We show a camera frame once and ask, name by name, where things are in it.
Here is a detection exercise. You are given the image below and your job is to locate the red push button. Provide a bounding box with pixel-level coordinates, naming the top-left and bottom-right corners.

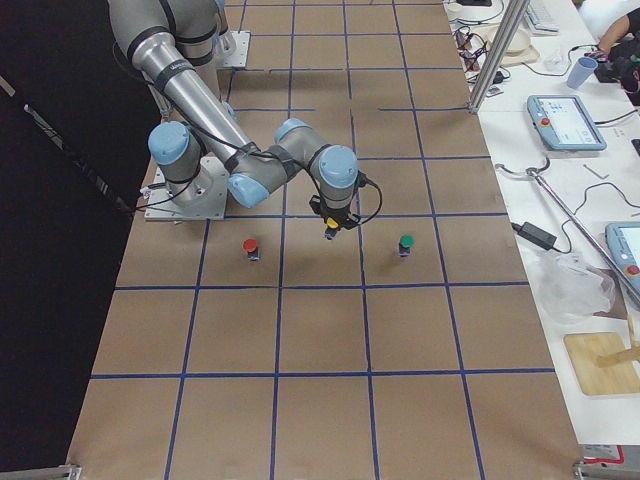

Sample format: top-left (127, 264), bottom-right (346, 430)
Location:
top-left (242, 238), bottom-right (260, 261)

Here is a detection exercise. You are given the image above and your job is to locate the teach pendant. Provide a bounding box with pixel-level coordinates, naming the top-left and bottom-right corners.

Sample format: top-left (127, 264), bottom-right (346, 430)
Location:
top-left (526, 95), bottom-right (607, 151)
top-left (605, 221), bottom-right (639, 297)

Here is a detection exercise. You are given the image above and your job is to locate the black power adapter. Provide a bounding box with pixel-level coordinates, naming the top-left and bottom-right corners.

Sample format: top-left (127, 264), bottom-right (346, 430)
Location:
top-left (515, 222), bottom-right (557, 250)

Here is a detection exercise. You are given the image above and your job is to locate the metal walking cane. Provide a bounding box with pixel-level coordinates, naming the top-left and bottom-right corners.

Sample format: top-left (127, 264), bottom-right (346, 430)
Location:
top-left (495, 157), bottom-right (639, 305)

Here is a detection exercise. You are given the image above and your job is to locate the green push button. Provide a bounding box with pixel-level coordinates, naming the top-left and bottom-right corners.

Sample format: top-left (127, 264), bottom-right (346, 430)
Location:
top-left (398, 234), bottom-right (415, 257)

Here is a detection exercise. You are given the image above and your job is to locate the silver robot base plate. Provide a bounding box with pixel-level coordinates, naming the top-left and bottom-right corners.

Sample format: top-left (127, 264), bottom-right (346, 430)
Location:
top-left (144, 155), bottom-right (229, 221)

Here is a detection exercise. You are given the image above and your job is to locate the lower teach pendant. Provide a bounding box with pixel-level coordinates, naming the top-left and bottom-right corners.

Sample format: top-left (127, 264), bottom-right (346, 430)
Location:
top-left (605, 221), bottom-right (639, 297)

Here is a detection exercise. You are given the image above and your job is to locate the yellow push button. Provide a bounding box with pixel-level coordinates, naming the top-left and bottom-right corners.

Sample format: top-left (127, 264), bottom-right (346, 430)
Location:
top-left (324, 217), bottom-right (340, 240)

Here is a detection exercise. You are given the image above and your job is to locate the beige bowl tray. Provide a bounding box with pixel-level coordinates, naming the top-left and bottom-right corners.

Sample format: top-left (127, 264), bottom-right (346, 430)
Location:
top-left (469, 22), bottom-right (540, 67)

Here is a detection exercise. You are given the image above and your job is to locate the upper teach pendant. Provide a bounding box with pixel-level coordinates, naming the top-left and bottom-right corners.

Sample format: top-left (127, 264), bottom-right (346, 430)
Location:
top-left (526, 95), bottom-right (607, 151)

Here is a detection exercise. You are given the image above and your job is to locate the wooden board stand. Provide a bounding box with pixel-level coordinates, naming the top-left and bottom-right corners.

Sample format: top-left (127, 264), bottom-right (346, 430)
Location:
top-left (563, 315), bottom-right (639, 396)

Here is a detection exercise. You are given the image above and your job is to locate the clear plastic bag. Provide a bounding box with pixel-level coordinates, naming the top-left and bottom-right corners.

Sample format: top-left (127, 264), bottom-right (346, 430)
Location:
top-left (532, 252), bottom-right (615, 323)

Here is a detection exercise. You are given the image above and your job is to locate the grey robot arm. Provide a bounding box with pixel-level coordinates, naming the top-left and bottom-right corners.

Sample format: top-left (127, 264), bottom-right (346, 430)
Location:
top-left (108, 1), bottom-right (365, 237)

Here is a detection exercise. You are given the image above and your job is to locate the light blue plastic cup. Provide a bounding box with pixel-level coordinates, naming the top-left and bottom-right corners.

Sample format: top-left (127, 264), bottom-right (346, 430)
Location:
top-left (566, 56), bottom-right (598, 89)

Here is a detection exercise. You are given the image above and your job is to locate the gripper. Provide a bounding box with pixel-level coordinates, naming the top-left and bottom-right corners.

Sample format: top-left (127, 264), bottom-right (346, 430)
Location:
top-left (309, 195), bottom-right (359, 230)

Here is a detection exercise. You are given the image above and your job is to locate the aluminium frame post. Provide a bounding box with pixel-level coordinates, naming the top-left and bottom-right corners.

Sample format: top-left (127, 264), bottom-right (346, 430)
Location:
top-left (468, 0), bottom-right (529, 114)

